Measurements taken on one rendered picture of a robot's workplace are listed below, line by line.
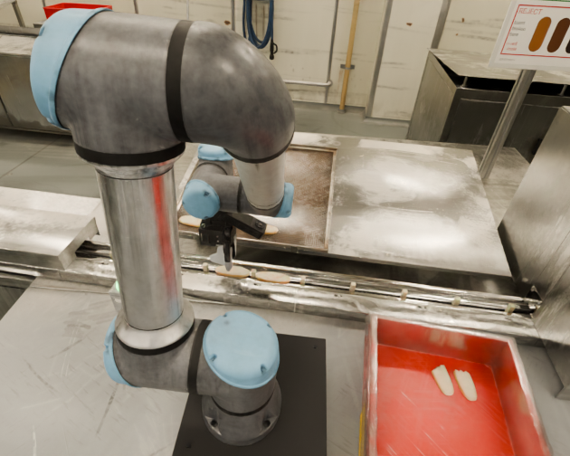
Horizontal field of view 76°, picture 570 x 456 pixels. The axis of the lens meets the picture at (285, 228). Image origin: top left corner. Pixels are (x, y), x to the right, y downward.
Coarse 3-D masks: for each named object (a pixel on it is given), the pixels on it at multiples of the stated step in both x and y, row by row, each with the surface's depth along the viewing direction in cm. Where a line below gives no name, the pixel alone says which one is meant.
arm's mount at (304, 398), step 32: (288, 352) 80; (320, 352) 80; (288, 384) 74; (320, 384) 75; (192, 416) 68; (288, 416) 70; (320, 416) 70; (192, 448) 64; (224, 448) 65; (256, 448) 65; (288, 448) 66; (320, 448) 66
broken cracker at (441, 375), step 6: (438, 366) 86; (444, 366) 86; (432, 372) 85; (438, 372) 85; (444, 372) 85; (438, 378) 84; (444, 378) 84; (450, 378) 84; (438, 384) 83; (444, 384) 83; (450, 384) 83; (444, 390) 82; (450, 390) 82
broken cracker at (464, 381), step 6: (456, 372) 85; (462, 372) 85; (456, 378) 84; (462, 378) 84; (468, 378) 84; (462, 384) 83; (468, 384) 83; (462, 390) 82; (468, 390) 82; (474, 390) 82; (468, 396) 81; (474, 396) 81
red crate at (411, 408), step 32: (384, 352) 89; (416, 352) 90; (384, 384) 83; (416, 384) 83; (480, 384) 84; (384, 416) 77; (416, 416) 78; (448, 416) 78; (480, 416) 78; (384, 448) 72; (416, 448) 73; (448, 448) 73; (480, 448) 73; (512, 448) 74
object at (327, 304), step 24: (0, 264) 103; (72, 264) 103; (96, 264) 103; (192, 288) 98; (216, 288) 98; (240, 288) 99; (264, 288) 99; (288, 288) 99; (312, 312) 97; (336, 312) 95; (360, 312) 94; (384, 312) 94; (408, 312) 95; (432, 312) 95; (456, 312) 95; (480, 312) 96; (528, 336) 91
